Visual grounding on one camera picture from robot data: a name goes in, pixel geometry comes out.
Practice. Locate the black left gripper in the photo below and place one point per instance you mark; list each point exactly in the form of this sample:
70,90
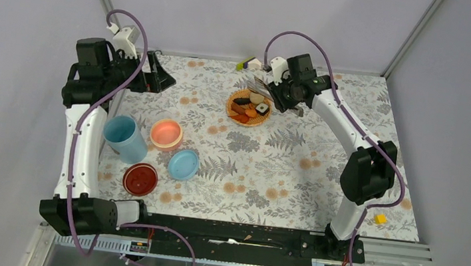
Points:
156,80

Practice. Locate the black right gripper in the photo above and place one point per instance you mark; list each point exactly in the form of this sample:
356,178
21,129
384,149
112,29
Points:
282,104

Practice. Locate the beige steamed bun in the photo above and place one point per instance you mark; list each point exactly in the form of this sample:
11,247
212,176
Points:
256,98

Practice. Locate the dark sea cucumber piece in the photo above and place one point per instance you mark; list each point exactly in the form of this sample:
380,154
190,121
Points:
242,101

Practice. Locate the metal serving tongs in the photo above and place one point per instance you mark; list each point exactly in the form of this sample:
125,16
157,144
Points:
279,95

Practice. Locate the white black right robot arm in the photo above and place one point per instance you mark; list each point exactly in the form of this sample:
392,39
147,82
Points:
369,171

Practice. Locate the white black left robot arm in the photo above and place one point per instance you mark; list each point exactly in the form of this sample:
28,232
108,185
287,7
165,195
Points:
76,205

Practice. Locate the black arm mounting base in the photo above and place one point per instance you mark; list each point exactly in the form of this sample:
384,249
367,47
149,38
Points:
238,242

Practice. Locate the pink lunch box bowl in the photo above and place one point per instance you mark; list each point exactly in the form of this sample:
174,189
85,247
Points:
166,135

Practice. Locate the green purple white toy block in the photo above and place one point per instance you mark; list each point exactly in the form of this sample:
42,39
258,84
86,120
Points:
251,63

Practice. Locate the woven bamboo plate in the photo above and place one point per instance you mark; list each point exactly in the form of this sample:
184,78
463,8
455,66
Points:
259,119

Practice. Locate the orange fried chicken piece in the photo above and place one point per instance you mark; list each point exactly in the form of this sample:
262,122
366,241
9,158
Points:
252,113

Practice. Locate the red orange food piece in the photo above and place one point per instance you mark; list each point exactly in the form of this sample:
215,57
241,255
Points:
241,118

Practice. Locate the light blue cup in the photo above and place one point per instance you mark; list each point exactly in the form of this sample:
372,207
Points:
123,135

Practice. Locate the brown braised meat slice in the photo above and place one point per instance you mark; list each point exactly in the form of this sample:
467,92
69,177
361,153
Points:
237,108

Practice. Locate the light blue lid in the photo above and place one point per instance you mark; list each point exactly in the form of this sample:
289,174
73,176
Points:
183,165

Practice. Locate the dark red lid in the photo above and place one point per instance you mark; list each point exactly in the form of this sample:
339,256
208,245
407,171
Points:
140,179

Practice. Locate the small yellow block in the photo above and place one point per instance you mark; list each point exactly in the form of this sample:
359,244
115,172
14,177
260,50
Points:
380,219

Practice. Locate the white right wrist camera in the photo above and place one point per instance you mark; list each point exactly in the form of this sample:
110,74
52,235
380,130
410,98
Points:
280,70

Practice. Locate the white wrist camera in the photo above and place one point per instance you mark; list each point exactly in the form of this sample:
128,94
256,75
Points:
280,70
124,40

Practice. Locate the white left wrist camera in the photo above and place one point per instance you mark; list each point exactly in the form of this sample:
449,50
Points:
124,40

